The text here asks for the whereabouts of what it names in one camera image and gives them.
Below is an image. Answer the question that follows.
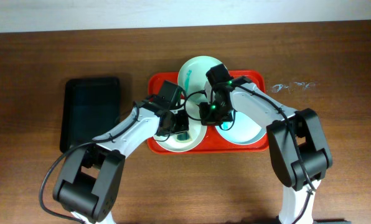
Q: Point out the light blue plate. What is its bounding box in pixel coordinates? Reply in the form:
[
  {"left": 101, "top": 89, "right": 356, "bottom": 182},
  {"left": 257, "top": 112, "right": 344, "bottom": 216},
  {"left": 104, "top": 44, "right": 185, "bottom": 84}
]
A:
[{"left": 215, "top": 111, "right": 266, "bottom": 146}]

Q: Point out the light green plate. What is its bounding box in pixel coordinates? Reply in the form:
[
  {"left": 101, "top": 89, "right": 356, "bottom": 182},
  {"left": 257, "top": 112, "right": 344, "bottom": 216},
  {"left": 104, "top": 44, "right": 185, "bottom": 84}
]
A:
[{"left": 177, "top": 55, "right": 227, "bottom": 106}]

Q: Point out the red plastic tray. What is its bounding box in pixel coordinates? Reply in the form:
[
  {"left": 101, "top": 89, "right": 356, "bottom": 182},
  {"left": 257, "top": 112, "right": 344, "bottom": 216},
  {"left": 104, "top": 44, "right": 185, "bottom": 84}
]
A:
[{"left": 148, "top": 70, "right": 268, "bottom": 154}]

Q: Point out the white plate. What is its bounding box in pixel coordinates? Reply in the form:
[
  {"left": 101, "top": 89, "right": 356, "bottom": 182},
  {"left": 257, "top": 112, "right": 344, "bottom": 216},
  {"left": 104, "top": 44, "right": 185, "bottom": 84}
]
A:
[{"left": 153, "top": 100, "right": 207, "bottom": 152}]

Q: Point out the black water tray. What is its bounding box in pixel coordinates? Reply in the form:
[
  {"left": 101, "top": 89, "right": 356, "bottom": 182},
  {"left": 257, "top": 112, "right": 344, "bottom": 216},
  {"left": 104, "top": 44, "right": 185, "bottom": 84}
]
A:
[{"left": 60, "top": 77, "right": 121, "bottom": 152}]

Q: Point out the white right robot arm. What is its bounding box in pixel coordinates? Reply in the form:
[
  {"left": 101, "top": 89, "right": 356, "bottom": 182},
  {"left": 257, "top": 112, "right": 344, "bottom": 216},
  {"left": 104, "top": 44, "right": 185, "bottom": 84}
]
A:
[{"left": 205, "top": 76, "right": 333, "bottom": 223}]

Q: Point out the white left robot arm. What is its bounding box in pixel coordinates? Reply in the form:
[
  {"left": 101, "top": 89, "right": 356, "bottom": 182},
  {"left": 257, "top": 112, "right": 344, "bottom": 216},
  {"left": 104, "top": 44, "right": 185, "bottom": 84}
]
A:
[{"left": 52, "top": 95, "right": 189, "bottom": 223}]

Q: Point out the green yellow sponge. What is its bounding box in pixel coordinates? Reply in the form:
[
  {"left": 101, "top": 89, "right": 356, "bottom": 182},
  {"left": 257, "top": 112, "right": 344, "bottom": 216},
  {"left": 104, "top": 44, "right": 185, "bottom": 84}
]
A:
[{"left": 176, "top": 131, "right": 192, "bottom": 142}]

